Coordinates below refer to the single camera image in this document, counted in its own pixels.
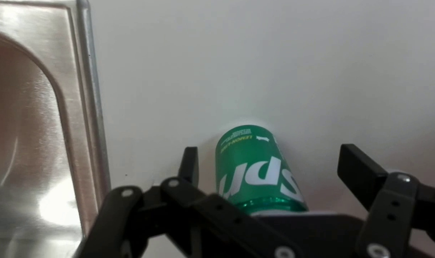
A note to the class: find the stainless steel sink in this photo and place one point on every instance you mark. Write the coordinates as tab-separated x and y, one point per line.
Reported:
53	166

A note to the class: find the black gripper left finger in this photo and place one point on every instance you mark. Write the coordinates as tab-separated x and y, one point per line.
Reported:
200	225

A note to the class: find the green Sprite can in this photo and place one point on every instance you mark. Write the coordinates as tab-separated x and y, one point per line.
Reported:
253	174

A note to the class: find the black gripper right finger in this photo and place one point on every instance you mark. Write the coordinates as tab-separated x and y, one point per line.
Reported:
396	203

